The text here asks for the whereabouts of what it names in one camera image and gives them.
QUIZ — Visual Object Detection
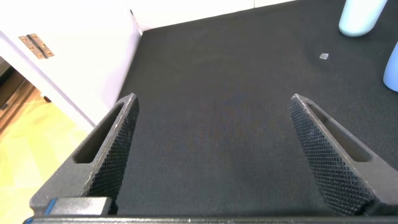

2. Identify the brass door hinge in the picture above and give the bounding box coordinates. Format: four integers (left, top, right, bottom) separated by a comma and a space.
18, 33, 55, 60

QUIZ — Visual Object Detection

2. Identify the brown wooden furniture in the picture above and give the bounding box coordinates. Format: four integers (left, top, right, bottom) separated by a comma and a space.
0, 57, 41, 139

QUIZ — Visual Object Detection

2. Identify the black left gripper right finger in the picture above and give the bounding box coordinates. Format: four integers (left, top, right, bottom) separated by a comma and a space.
288, 93, 398, 217

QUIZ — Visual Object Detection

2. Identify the teal green plastic cup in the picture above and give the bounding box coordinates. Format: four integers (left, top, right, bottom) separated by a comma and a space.
338, 0, 389, 37

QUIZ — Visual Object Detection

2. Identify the light blue plastic cup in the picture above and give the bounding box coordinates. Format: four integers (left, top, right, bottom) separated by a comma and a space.
382, 42, 398, 93

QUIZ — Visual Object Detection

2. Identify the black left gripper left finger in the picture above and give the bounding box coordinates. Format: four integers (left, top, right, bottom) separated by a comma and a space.
29, 93, 140, 216

